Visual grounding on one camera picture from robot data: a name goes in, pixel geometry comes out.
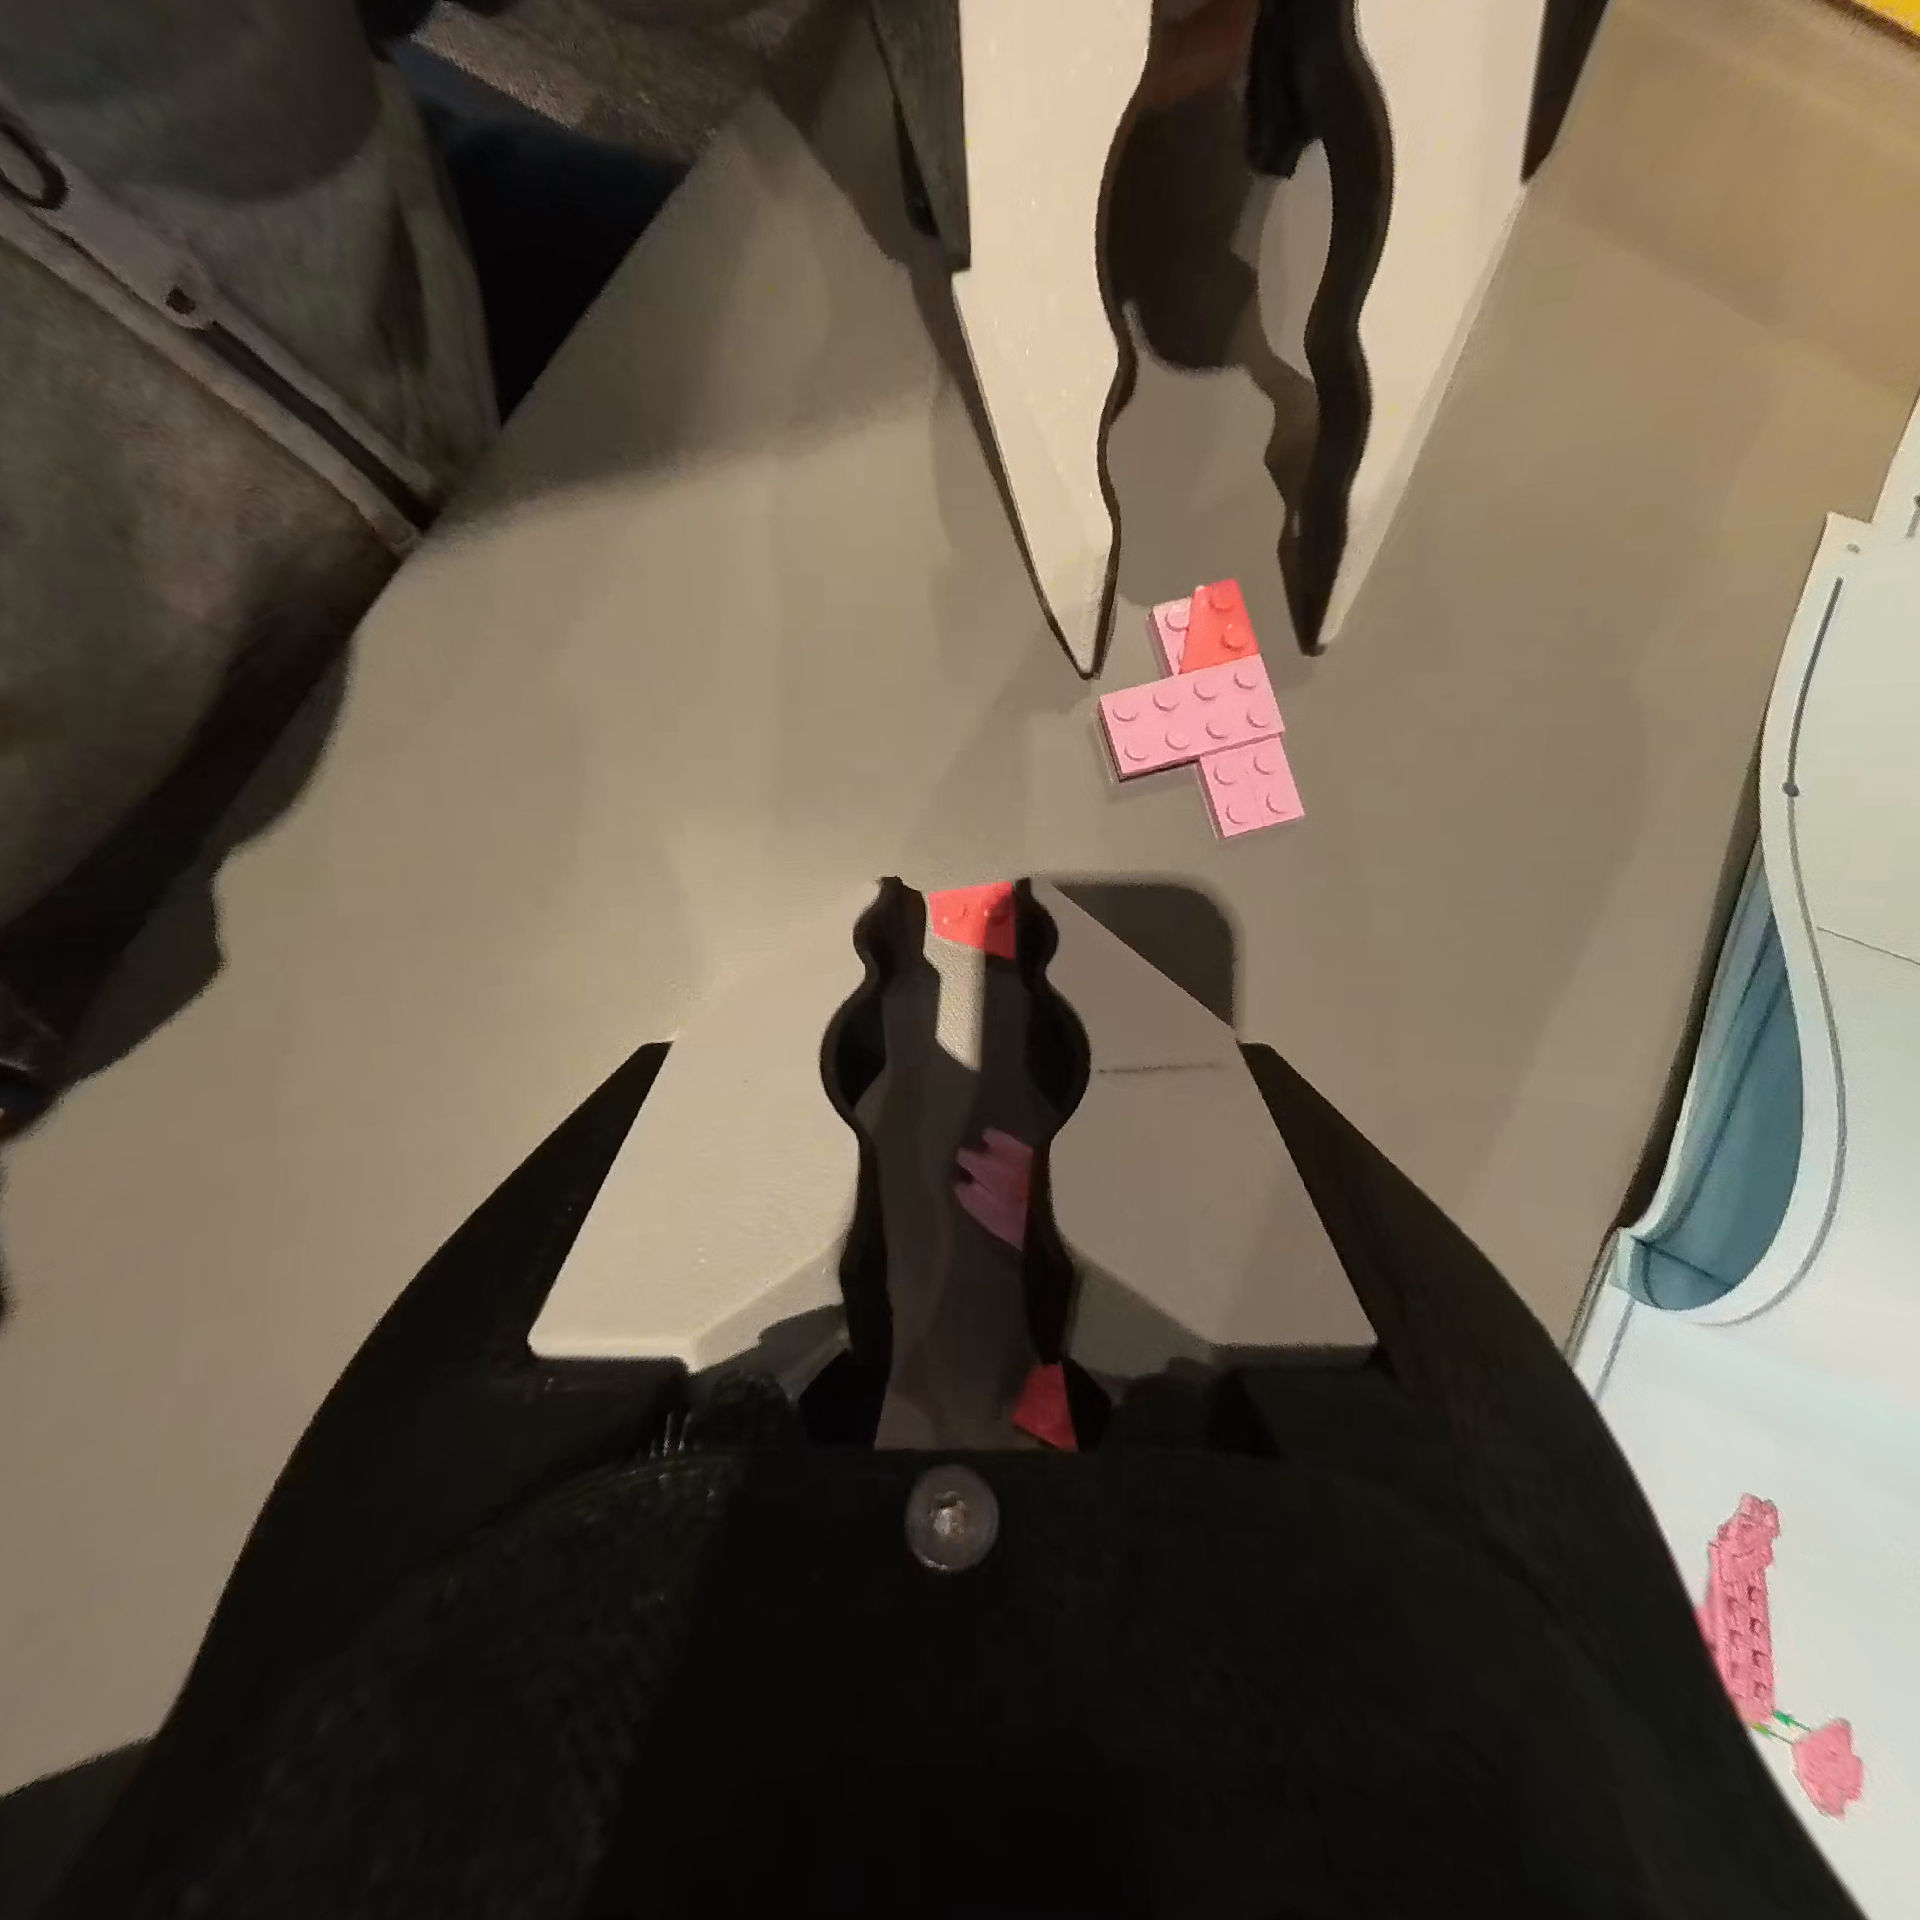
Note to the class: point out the red wedge brick plate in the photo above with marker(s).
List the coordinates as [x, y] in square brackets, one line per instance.
[975, 908]
[1219, 622]

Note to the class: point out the pink red brick model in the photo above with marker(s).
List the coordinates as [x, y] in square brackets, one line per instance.
[991, 1184]

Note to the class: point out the long pink brick plate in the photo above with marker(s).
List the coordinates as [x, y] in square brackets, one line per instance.
[1259, 797]

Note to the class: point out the person's left hand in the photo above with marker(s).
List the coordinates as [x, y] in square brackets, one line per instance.
[1201, 53]

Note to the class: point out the pink wedge brick plate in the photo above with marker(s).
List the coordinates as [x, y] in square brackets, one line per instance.
[1184, 721]

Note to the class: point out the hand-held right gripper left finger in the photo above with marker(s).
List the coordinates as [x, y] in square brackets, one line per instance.
[691, 1214]

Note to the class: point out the person's grey clothing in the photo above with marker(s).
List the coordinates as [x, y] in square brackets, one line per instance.
[182, 525]

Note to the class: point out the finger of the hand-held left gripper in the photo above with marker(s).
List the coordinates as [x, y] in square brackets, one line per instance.
[1425, 225]
[1036, 300]

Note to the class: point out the grey desk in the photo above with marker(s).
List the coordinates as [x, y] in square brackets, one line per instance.
[599, 751]

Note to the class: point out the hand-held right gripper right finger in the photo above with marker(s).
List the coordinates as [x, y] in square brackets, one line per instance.
[1215, 1214]

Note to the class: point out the light blue instruction booklet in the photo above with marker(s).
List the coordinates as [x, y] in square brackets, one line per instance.
[1799, 1425]

